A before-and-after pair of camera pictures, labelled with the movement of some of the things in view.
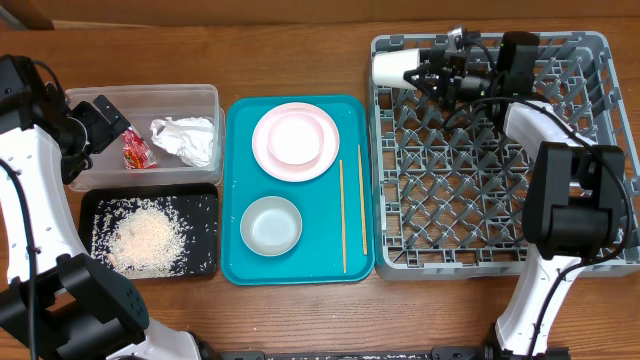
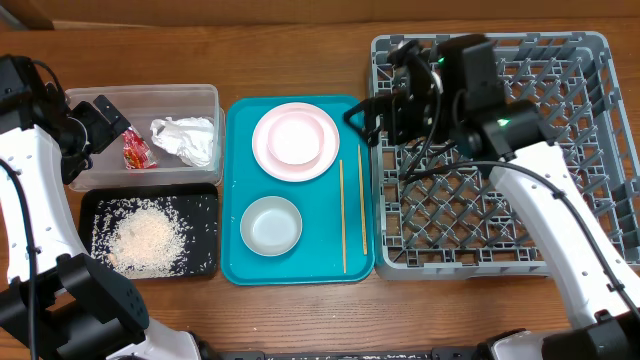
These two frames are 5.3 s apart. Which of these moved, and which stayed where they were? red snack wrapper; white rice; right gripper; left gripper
Moved: right gripper
Stayed: left gripper; red snack wrapper; white rice
